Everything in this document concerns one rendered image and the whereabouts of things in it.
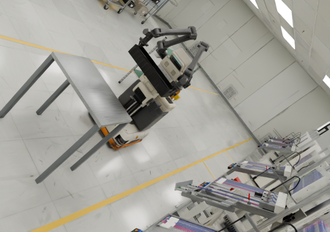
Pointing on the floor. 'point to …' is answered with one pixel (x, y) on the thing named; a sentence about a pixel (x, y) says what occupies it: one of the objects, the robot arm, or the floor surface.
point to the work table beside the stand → (121, 117)
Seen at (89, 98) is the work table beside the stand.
